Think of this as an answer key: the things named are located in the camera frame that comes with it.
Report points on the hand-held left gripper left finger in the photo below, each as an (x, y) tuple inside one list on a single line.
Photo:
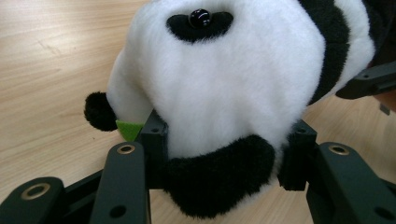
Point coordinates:
[(124, 186)]

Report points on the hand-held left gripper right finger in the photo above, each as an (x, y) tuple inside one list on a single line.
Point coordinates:
[(342, 186)]

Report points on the panda plush toy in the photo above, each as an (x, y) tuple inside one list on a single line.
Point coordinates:
[(224, 87)]

